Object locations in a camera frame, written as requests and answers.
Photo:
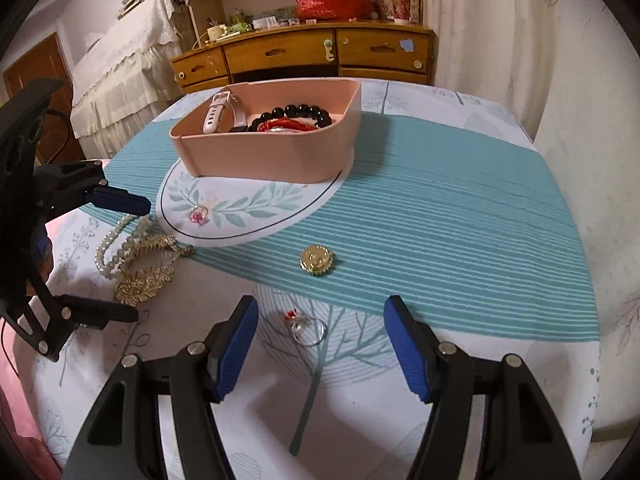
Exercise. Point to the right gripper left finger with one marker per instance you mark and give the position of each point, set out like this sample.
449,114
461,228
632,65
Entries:
120,438

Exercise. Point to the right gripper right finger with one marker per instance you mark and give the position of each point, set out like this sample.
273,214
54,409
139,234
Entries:
522,439

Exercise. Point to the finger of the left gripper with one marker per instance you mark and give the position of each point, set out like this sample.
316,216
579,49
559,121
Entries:
94,313
115,199

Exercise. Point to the round gold brooch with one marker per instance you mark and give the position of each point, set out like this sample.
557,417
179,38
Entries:
316,259

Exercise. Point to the pink blanket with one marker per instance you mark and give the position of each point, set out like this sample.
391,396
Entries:
17,416

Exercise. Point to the white lace cover cloth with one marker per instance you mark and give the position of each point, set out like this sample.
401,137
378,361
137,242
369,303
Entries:
126,79

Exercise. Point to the pink plastic tray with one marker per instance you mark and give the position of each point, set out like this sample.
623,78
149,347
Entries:
299,130

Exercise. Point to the floral teal bedspread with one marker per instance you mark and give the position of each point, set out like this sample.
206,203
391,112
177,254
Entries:
446,205

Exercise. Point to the wooden desk with drawers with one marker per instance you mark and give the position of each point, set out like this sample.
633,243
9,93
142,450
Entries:
373,50

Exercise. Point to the red patterned cup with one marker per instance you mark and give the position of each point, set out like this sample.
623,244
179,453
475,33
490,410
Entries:
402,11

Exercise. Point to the white floral curtain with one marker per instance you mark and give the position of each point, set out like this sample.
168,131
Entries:
570,76

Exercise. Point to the silver ring red stone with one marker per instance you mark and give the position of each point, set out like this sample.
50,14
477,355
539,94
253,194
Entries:
305,330

